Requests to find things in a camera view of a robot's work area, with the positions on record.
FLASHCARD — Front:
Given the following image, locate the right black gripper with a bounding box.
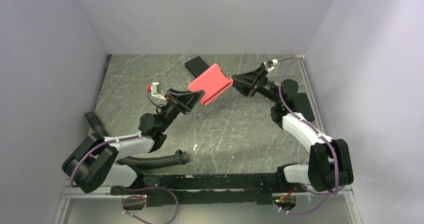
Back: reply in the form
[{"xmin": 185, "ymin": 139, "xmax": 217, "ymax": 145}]
[{"xmin": 229, "ymin": 65, "xmax": 282, "ymax": 105}]

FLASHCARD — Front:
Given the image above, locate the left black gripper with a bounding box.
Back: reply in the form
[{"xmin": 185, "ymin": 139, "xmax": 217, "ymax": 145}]
[{"xmin": 159, "ymin": 88, "xmax": 205, "ymax": 133}]

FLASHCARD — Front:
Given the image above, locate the red paper box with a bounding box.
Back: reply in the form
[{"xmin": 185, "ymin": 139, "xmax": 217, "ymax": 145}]
[{"xmin": 188, "ymin": 63, "xmax": 233, "ymax": 106}]

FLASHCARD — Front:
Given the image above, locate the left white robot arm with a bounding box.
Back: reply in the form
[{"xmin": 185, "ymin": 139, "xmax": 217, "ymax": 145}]
[{"xmin": 62, "ymin": 89, "xmax": 204, "ymax": 194}]

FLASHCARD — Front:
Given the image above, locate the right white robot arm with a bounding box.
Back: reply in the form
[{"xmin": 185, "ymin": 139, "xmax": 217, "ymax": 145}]
[{"xmin": 231, "ymin": 62, "xmax": 354, "ymax": 193}]

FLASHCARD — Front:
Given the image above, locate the black flat box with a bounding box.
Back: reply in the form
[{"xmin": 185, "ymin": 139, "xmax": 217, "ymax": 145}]
[{"xmin": 184, "ymin": 56, "xmax": 210, "ymax": 78}]

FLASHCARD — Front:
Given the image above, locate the black ridged tray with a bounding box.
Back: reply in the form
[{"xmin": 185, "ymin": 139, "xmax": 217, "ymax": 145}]
[{"xmin": 293, "ymin": 93, "xmax": 315, "ymax": 122}]

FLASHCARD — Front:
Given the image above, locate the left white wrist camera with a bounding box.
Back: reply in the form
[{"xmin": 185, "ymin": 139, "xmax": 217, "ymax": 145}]
[{"xmin": 147, "ymin": 81, "xmax": 166, "ymax": 100}]

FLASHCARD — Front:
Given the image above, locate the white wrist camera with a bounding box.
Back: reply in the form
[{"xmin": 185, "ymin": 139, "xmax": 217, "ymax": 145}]
[
  {"xmin": 147, "ymin": 81, "xmax": 166, "ymax": 100},
  {"xmin": 263, "ymin": 59, "xmax": 279, "ymax": 73}
]

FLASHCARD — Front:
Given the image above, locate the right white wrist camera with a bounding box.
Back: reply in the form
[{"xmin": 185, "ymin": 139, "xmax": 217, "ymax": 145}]
[{"xmin": 263, "ymin": 59, "xmax": 279, "ymax": 73}]

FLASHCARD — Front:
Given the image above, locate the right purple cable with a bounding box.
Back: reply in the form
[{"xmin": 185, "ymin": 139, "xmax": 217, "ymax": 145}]
[{"xmin": 273, "ymin": 56, "xmax": 347, "ymax": 216}]

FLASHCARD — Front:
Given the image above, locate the black corrugated hose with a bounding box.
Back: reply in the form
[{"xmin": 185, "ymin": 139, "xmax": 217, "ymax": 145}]
[{"xmin": 83, "ymin": 111, "xmax": 190, "ymax": 169}]

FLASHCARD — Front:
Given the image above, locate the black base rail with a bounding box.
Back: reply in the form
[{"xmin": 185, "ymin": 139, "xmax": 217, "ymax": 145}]
[{"xmin": 110, "ymin": 173, "xmax": 305, "ymax": 207}]

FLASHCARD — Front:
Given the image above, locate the aluminium frame rail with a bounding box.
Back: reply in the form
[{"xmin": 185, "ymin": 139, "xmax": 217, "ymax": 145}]
[{"xmin": 53, "ymin": 173, "xmax": 362, "ymax": 224}]

